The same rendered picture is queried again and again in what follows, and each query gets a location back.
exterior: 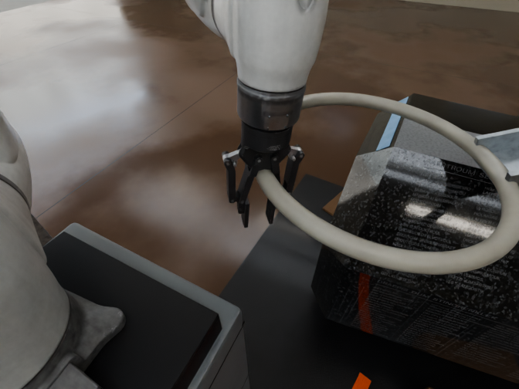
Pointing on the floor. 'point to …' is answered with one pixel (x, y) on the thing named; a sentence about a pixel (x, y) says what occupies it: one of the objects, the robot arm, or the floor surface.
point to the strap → (361, 382)
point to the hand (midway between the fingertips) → (258, 209)
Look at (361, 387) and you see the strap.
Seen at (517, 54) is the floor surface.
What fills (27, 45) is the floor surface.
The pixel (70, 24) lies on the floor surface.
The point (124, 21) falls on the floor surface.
